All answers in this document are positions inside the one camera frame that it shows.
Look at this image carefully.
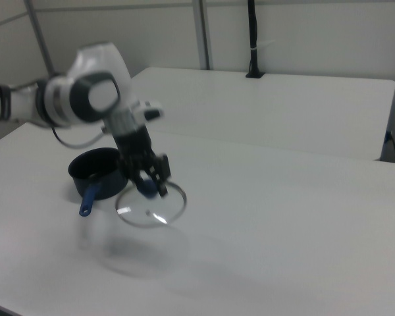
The dark blue saucepan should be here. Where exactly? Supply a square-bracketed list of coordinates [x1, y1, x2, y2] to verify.
[67, 147, 130, 219]

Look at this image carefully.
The white zip tie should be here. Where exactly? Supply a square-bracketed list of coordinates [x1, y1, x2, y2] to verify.
[251, 39, 277, 52]

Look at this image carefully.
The black pole with base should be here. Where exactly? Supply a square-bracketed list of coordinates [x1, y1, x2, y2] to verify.
[245, 0, 266, 79]

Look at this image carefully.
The thin grey wall post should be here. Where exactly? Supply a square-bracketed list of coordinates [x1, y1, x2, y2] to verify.
[24, 0, 57, 77]

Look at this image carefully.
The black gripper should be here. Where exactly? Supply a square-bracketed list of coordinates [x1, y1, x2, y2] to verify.
[113, 126, 171, 199]

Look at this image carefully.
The wide grey wall post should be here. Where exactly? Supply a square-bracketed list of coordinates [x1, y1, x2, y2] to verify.
[192, 0, 215, 71]

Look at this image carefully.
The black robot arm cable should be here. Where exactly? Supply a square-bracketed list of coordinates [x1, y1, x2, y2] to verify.
[51, 125, 107, 149]

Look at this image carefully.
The glass lid with blue knob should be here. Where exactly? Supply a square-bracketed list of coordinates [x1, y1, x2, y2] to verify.
[115, 178, 188, 228]

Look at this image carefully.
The white side table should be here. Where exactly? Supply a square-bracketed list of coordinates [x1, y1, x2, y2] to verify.
[128, 66, 395, 162]

